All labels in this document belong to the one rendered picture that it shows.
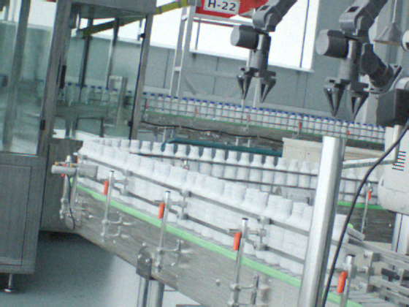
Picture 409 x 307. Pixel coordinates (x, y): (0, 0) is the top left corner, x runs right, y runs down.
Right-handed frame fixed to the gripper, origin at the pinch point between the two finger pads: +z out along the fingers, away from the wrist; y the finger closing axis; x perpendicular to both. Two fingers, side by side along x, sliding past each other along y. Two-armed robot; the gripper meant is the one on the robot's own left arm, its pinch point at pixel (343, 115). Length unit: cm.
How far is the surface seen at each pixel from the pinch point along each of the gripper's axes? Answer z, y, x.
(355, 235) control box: 30.2, 1.7, -10.5
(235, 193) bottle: 25.1, -17.6, 20.3
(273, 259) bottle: 38.2, -18.2, -4.4
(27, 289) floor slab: 141, 33, 365
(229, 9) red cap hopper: -93, 295, 630
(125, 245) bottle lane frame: 52, -22, 81
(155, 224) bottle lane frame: 41, -22, 60
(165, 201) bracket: 32, -27, 43
